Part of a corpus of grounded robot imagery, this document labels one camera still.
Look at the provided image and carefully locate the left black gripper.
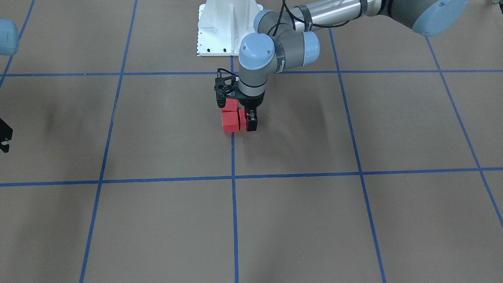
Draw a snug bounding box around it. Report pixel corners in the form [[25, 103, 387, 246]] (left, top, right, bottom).
[[239, 94, 264, 131]]

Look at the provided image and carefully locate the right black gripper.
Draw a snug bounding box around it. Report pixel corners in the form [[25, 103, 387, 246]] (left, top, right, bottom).
[[0, 119, 13, 153]]

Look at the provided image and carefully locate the red cube block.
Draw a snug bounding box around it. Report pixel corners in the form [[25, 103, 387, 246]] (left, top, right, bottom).
[[221, 111, 240, 134], [221, 98, 239, 112]]

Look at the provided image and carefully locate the red cube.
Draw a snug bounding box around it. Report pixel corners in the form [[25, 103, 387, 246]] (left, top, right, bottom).
[[238, 108, 247, 131]]

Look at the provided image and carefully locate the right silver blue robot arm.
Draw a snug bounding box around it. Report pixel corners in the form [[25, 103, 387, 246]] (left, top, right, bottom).
[[0, 18, 19, 153]]

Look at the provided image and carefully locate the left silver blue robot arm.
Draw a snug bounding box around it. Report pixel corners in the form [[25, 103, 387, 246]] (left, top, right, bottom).
[[237, 0, 468, 131]]

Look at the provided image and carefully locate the brown paper table mat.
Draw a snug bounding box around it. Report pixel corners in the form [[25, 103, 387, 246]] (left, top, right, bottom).
[[1, 0, 503, 283]]

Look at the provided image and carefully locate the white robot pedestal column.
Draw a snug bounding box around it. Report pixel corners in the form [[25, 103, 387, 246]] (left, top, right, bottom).
[[196, 0, 263, 56]]

